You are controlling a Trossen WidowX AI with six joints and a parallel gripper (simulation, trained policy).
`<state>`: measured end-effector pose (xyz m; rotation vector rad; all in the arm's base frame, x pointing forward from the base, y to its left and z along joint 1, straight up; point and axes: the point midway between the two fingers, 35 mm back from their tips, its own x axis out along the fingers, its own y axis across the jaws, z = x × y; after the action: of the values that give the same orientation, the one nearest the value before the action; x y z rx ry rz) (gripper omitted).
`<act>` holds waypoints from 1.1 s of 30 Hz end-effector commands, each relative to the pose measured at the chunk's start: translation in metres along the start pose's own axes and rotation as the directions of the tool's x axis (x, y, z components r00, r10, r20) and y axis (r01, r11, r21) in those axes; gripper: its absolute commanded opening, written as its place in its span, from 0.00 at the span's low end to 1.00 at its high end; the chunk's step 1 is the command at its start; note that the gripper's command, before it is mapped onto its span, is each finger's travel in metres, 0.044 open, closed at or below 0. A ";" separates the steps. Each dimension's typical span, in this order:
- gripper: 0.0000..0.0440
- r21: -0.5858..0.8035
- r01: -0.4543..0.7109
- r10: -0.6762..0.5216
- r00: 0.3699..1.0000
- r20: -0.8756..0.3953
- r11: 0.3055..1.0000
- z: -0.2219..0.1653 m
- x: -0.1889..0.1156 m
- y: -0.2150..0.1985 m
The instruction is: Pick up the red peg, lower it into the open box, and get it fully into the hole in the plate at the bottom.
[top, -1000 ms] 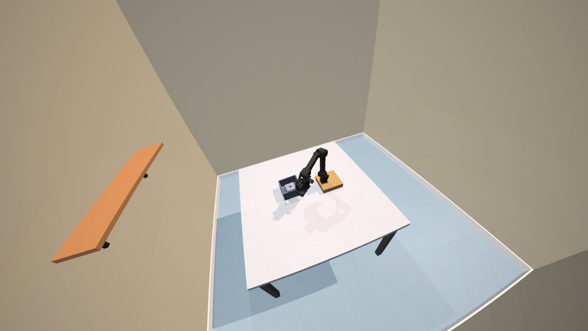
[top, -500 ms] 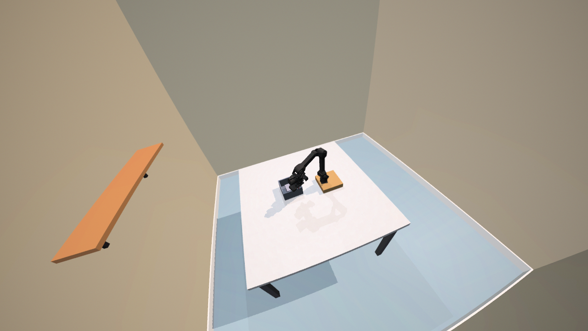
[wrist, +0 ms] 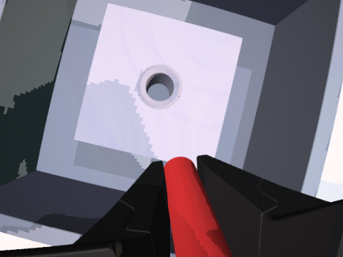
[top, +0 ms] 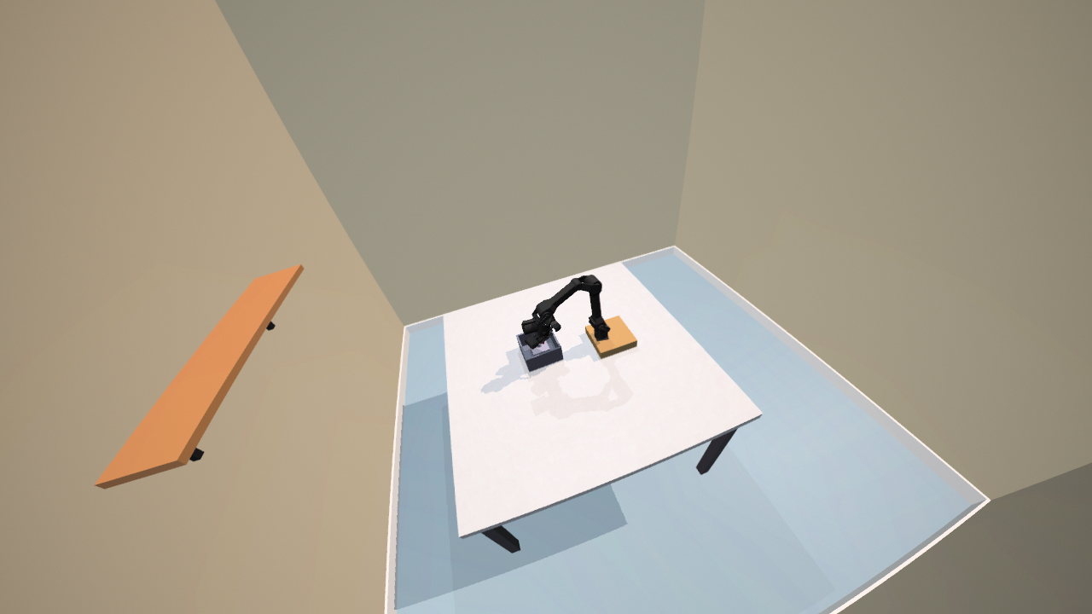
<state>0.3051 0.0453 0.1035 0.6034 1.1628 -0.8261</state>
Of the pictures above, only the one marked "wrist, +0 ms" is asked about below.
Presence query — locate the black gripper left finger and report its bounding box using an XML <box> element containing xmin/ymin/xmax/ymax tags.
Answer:
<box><xmin>0</xmin><ymin>161</ymin><xmax>169</xmax><ymax>257</ymax></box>

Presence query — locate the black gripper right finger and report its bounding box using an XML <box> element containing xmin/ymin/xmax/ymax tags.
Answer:
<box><xmin>197</xmin><ymin>154</ymin><xmax>343</xmax><ymax>257</ymax></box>

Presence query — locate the red peg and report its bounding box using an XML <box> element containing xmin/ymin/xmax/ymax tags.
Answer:
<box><xmin>164</xmin><ymin>156</ymin><xmax>232</xmax><ymax>257</ymax></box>

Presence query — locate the white square plate with hole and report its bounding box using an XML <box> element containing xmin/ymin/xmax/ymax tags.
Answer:
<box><xmin>74</xmin><ymin>3</ymin><xmax>243</xmax><ymax>168</ymax></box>

